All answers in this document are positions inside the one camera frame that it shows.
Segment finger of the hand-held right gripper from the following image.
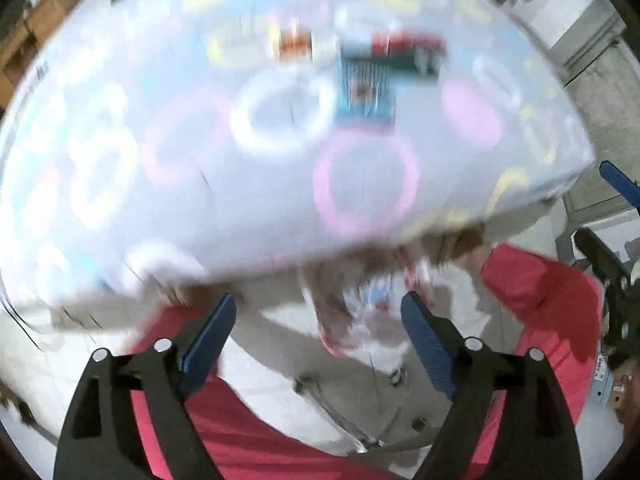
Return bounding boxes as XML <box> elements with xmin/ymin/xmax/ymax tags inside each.
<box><xmin>598</xmin><ymin>160</ymin><xmax>640</xmax><ymax>206</ymax></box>
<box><xmin>572</xmin><ymin>227</ymin><xmax>633</xmax><ymax>291</ymax></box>

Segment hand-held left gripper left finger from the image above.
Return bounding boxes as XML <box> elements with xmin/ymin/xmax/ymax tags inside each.
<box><xmin>52</xmin><ymin>292</ymin><xmax>238</xmax><ymax>480</ymax></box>

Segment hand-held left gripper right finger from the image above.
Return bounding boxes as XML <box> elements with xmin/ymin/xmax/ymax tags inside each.
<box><xmin>400</xmin><ymin>290</ymin><xmax>585</xmax><ymax>480</ymax></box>

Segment red snack wrapper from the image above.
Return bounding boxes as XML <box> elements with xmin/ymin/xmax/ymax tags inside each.
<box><xmin>371</xmin><ymin>30</ymin><xmax>447</xmax><ymax>78</ymax></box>

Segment blue and white box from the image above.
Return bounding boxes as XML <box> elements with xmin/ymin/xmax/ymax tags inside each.
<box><xmin>336</xmin><ymin>55</ymin><xmax>398</xmax><ymax>128</ymax></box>

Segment red pants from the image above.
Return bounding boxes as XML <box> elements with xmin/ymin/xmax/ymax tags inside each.
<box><xmin>127</xmin><ymin>242</ymin><xmax>606</xmax><ymax>480</ymax></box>

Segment wooden desk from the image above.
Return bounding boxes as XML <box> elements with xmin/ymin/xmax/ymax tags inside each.
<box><xmin>0</xmin><ymin>0</ymin><xmax>96</xmax><ymax>101</ymax></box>

